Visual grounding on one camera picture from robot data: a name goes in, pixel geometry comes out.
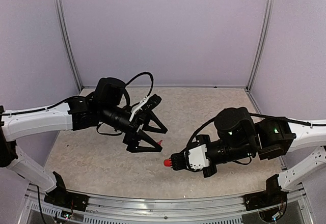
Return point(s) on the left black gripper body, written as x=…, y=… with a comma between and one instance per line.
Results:
x=131, y=134

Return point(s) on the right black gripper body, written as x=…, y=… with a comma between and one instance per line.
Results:
x=201, y=138

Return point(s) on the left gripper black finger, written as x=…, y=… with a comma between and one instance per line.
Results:
x=144, y=143
x=151, y=117

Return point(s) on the red round charging case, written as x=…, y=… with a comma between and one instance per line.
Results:
x=168, y=162

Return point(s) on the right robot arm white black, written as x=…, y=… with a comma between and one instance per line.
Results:
x=235, y=133

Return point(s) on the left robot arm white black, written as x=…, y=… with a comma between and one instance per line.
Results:
x=108, y=104

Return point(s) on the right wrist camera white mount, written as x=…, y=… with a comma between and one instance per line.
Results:
x=188, y=159

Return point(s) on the aluminium front rail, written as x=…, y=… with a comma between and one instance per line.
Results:
x=108, y=209

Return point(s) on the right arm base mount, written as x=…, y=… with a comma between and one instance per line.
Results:
x=273, y=199

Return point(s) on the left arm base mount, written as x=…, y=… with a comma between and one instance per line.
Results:
x=61, y=197

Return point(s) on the left aluminium corner post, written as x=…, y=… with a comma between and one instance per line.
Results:
x=67, y=44

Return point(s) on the aluminium corner post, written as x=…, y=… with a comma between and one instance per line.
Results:
x=261, y=43
x=67, y=44

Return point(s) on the right aluminium corner post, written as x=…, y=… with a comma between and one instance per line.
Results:
x=261, y=43

